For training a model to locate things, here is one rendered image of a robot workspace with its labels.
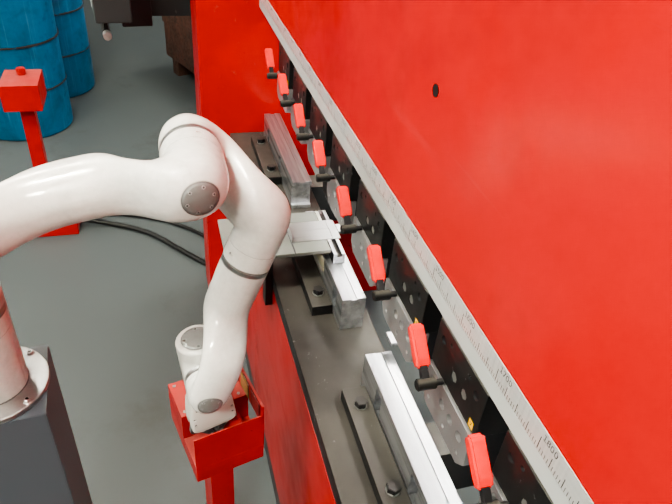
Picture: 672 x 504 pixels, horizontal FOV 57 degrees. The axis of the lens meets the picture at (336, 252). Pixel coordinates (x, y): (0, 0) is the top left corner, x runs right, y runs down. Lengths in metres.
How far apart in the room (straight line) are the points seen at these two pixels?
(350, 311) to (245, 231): 0.51
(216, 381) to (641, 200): 0.83
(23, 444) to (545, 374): 0.94
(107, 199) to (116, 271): 2.18
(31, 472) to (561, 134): 1.12
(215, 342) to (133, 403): 1.41
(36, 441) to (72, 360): 1.47
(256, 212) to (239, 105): 1.34
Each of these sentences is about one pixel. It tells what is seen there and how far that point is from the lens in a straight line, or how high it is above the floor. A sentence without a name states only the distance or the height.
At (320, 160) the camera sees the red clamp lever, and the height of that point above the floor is 1.28.
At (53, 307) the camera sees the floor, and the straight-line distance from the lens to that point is 3.02.
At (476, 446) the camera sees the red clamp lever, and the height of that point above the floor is 1.30.
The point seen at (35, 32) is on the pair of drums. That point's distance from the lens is 4.25.
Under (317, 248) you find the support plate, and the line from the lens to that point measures 1.56.
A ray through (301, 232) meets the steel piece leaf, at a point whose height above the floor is 1.00.
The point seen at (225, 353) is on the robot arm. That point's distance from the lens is 1.16.
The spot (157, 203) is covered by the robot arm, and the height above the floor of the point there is 1.42.
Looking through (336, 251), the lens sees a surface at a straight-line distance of 1.57.
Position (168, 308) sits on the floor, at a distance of 2.90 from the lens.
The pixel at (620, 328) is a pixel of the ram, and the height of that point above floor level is 1.57.
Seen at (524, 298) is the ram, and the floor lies 1.50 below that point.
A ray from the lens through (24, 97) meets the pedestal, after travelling 3.11.
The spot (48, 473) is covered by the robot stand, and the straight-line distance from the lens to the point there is 1.38.
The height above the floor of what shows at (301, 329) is 0.87.
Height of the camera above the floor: 1.92
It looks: 36 degrees down
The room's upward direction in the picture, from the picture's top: 6 degrees clockwise
